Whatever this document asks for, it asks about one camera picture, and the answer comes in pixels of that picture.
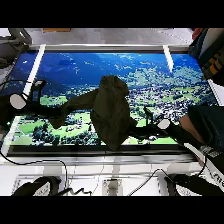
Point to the dark green garment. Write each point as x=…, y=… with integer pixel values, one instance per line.
x=110, y=113

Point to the heap of clothes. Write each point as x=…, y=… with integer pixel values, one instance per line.
x=213, y=60

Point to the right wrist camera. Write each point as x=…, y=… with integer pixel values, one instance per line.
x=148, y=115

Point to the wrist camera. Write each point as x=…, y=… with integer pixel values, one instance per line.
x=148, y=115
x=39, y=84

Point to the silver frame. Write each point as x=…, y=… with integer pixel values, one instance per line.
x=113, y=160

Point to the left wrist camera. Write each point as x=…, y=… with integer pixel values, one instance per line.
x=39, y=84

